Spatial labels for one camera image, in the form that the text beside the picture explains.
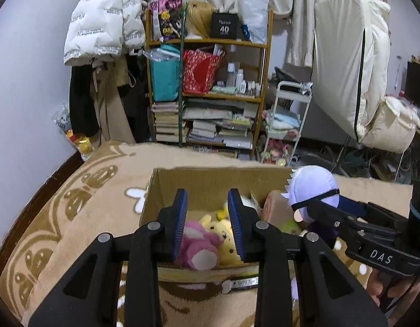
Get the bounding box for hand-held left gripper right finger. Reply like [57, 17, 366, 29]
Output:
[227, 187, 396, 327]

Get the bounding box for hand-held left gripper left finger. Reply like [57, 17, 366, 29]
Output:
[28, 188, 189, 327]

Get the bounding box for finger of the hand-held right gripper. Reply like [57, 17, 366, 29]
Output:
[307, 198, 401, 251]
[337, 198, 410, 227]

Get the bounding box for yellow dog plush toy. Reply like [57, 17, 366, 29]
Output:
[200, 208, 244, 267]

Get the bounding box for pink plush toy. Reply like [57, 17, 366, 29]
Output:
[176, 221, 224, 272]

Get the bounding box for pink roll cake plush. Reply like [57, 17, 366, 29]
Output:
[263, 190, 301, 226]

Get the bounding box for lilac-headed blindfolded plush doll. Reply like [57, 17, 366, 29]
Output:
[281, 165, 341, 246]

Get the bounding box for printed cardboard box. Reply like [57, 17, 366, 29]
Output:
[139, 167, 413, 284]

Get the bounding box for person's right hand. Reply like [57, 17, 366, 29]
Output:
[367, 267, 420, 309]

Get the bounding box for pink toys in cart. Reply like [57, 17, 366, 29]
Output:
[261, 139, 293, 166]

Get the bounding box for cream padded pillow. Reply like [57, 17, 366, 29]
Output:
[361, 95, 420, 155]

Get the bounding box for pile of books and papers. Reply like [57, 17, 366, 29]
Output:
[183, 99, 260, 151]

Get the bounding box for stack of books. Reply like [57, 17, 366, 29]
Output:
[151, 101, 190, 143]

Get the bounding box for folded light blue cloth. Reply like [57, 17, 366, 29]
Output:
[265, 108, 301, 132]

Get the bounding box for brown printed blanket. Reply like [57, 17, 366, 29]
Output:
[0, 140, 420, 327]

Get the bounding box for black hanging garment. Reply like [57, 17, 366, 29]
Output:
[118, 53, 153, 143]

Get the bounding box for yellow toy pack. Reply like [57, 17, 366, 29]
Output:
[67, 132, 95, 161]

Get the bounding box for white trolley cart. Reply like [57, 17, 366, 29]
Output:
[259, 80, 313, 168]

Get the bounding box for beige hanging garment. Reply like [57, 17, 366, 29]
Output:
[90, 58, 137, 144]

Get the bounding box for dark cabinet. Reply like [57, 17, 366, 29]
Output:
[406, 54, 420, 110]

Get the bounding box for group of white cosmetic bottles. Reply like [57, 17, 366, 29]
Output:
[225, 62, 262, 97]

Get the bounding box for black bag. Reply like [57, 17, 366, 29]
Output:
[273, 67, 308, 88]

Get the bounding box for cream quilt black zipper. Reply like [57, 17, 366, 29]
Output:
[312, 0, 391, 144]

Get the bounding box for teal bag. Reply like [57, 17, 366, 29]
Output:
[149, 44, 182, 102]

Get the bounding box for red patterned gift bag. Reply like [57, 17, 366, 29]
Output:
[183, 49, 224, 95]

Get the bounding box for black hanging coat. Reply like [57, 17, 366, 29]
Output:
[68, 63, 102, 139]

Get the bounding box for small clear plastic bag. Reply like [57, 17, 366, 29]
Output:
[52, 104, 73, 134]

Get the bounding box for wooden shelf unit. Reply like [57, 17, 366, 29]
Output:
[144, 7, 274, 161]

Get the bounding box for cream curtain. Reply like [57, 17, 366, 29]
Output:
[287, 0, 392, 68]

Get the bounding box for black box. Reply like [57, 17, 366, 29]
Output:
[210, 13, 239, 40]

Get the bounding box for blond wig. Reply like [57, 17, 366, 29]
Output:
[184, 2, 214, 40]

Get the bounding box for dark printed cartoon bag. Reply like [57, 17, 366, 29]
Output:
[149, 0, 185, 43]

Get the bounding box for white puffer jacket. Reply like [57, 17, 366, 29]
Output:
[63, 0, 146, 67]

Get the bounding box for tangle of floor cables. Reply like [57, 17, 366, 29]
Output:
[295, 142, 416, 183]

